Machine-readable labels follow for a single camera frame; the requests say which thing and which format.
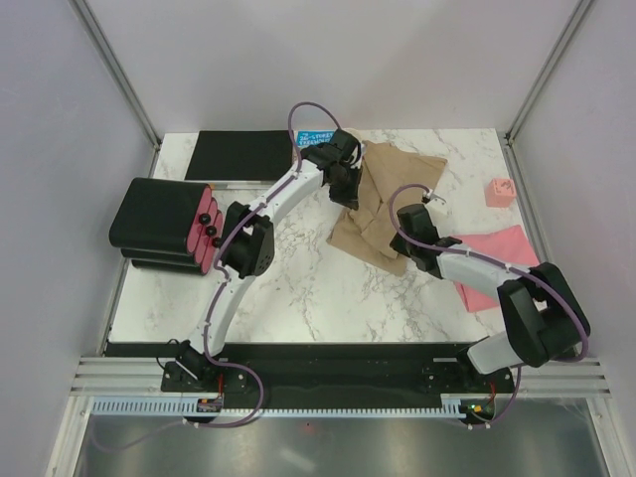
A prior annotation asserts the beige t shirt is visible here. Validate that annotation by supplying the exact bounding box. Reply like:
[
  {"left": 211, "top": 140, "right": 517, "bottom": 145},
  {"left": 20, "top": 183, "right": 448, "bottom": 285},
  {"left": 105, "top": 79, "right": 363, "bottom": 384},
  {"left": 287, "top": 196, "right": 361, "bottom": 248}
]
[{"left": 327, "top": 141, "right": 447, "bottom": 276}]

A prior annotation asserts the black pink drawer unit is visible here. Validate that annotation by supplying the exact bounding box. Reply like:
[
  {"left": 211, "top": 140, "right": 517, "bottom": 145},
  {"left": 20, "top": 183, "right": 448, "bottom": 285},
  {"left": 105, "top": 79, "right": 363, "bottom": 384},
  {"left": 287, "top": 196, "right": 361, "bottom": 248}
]
[{"left": 108, "top": 178, "right": 223, "bottom": 275}]

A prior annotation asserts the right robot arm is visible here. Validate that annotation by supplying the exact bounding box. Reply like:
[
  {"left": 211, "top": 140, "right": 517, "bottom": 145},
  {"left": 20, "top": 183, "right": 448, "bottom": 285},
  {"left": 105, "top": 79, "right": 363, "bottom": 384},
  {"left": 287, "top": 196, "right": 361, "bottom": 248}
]
[{"left": 391, "top": 204, "right": 590, "bottom": 392}]

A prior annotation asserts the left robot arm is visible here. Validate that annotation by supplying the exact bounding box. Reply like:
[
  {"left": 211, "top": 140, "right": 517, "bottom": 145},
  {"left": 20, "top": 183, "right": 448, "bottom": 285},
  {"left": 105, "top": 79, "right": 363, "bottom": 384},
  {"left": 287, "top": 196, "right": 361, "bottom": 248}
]
[{"left": 187, "top": 129, "right": 363, "bottom": 357}]

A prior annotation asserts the blue treehouse book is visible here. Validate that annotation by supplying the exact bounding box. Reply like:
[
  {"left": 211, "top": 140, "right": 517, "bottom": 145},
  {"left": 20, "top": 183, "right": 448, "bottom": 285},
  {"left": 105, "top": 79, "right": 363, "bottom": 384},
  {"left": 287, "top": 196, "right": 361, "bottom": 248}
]
[{"left": 296, "top": 130, "right": 334, "bottom": 149}]

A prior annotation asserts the black notebook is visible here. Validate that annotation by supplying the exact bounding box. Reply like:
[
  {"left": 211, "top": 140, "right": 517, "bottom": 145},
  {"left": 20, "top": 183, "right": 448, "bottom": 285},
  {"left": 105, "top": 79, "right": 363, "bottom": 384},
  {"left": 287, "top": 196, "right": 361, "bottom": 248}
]
[{"left": 185, "top": 130, "right": 292, "bottom": 183}]

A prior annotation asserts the pink cube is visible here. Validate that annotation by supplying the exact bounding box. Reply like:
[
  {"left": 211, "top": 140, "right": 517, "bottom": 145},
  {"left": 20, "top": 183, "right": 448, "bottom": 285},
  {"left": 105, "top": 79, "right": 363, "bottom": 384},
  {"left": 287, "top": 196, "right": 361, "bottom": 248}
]
[{"left": 485, "top": 178, "right": 517, "bottom": 209}]

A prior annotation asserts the pink folded t shirt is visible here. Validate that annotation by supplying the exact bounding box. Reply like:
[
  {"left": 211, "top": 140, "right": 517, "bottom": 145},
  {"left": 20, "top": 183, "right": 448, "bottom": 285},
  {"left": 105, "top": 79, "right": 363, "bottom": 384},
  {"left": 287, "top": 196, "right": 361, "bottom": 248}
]
[{"left": 455, "top": 225, "right": 540, "bottom": 313}]

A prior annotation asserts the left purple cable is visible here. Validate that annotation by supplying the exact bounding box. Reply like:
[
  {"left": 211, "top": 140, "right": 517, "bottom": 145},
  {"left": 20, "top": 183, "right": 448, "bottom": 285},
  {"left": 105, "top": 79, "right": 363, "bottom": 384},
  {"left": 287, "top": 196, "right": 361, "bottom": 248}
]
[{"left": 91, "top": 101, "right": 349, "bottom": 453}]

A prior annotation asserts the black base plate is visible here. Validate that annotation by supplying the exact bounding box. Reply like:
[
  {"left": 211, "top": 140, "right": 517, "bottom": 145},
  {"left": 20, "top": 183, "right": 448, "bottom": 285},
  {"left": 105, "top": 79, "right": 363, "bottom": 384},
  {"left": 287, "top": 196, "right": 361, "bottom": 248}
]
[{"left": 161, "top": 343, "right": 514, "bottom": 409}]

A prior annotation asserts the left aluminium frame post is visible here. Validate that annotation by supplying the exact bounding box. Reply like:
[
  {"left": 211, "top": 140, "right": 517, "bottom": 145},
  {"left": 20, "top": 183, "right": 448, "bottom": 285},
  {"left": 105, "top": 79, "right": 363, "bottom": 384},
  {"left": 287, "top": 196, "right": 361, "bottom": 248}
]
[{"left": 69, "top": 0, "right": 162, "bottom": 151}]

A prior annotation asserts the aluminium frame post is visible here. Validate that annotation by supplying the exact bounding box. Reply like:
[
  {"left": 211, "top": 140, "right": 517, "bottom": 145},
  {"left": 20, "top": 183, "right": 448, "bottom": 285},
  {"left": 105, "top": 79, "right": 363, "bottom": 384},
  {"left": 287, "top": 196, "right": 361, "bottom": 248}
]
[
  {"left": 503, "top": 0, "right": 596, "bottom": 144},
  {"left": 69, "top": 0, "right": 162, "bottom": 151}
]

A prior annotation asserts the white cable duct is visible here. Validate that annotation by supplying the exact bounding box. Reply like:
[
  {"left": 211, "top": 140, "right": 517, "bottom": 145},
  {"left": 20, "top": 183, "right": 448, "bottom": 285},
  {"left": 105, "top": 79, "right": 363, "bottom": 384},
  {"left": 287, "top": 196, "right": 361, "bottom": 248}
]
[{"left": 90, "top": 397, "right": 481, "bottom": 418}]

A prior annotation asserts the right aluminium frame post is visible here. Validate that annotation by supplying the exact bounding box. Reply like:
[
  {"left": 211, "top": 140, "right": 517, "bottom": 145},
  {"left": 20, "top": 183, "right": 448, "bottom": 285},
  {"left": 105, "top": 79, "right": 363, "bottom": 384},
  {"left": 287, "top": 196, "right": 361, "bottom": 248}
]
[{"left": 503, "top": 0, "right": 596, "bottom": 144}]

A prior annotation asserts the aluminium front rail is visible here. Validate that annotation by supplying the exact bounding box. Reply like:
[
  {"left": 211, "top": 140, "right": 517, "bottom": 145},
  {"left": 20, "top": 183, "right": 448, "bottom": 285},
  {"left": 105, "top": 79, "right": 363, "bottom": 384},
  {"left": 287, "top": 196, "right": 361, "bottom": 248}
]
[{"left": 71, "top": 357, "right": 611, "bottom": 398}]

